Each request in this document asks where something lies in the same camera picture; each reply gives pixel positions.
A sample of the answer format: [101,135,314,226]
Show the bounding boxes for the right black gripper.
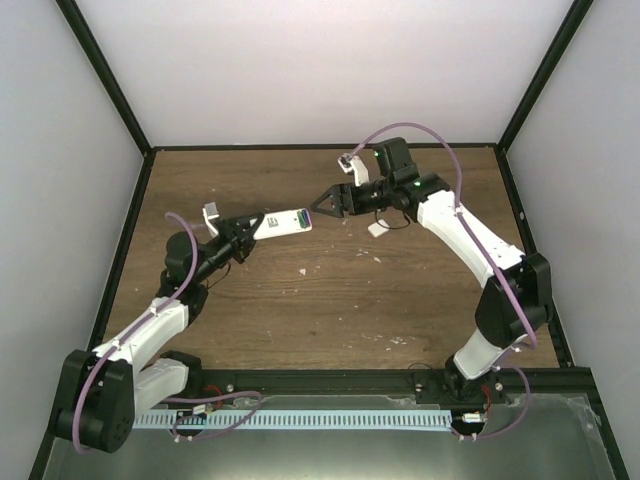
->
[315,178,396,218]

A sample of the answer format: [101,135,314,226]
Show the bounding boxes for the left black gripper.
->
[194,213,265,284]

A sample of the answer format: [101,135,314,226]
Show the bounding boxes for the white remote control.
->
[256,208,313,240]

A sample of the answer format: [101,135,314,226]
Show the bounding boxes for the white battery compartment cover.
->
[367,220,391,238]

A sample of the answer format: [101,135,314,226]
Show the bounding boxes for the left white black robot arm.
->
[49,212,265,454]

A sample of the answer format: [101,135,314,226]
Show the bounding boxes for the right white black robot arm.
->
[311,137,552,403]

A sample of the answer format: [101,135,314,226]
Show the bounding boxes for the grey metal front plate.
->
[44,394,627,479]

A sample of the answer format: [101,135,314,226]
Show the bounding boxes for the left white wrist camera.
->
[202,202,220,238]

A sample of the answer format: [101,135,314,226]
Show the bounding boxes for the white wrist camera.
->
[202,202,220,238]
[337,153,369,187]

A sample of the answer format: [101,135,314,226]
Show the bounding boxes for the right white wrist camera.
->
[337,153,369,187]

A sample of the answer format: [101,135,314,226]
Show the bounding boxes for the black aluminium frame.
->
[27,0,631,480]

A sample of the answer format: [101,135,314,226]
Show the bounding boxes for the light blue slotted cable duct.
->
[133,410,453,432]

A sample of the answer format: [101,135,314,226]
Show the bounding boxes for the black front mounting rail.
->
[174,367,596,406]

